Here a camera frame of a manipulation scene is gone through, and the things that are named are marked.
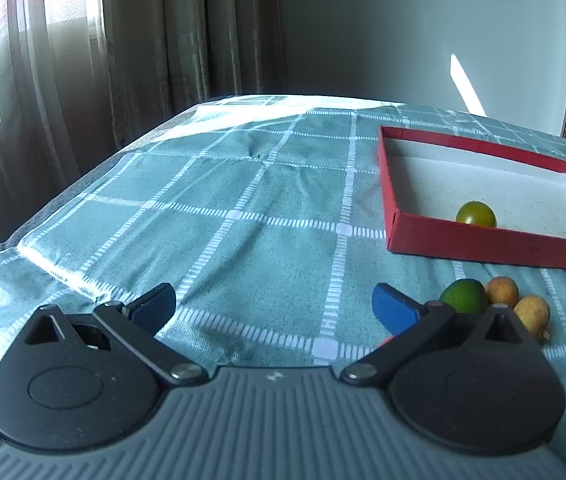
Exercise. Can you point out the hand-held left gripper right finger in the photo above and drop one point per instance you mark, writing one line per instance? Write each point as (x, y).
(392, 310)

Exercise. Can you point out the brown longan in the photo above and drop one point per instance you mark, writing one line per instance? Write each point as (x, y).
(502, 291)
(533, 314)

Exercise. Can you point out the green lime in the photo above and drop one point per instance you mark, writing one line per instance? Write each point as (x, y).
(463, 296)

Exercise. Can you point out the red cardboard box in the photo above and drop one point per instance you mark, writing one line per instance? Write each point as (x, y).
(513, 185)

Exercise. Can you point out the brown patterned curtain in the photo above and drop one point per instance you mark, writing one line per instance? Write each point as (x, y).
(188, 35)

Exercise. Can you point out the white sheer curtain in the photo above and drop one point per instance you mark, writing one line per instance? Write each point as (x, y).
(38, 60)

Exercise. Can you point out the green checked tablecloth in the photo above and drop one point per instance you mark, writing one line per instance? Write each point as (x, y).
(263, 210)

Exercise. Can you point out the green tomato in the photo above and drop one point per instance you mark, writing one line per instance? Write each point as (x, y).
(475, 214)

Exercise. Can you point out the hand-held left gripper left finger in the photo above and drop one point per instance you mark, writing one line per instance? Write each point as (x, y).
(155, 306)

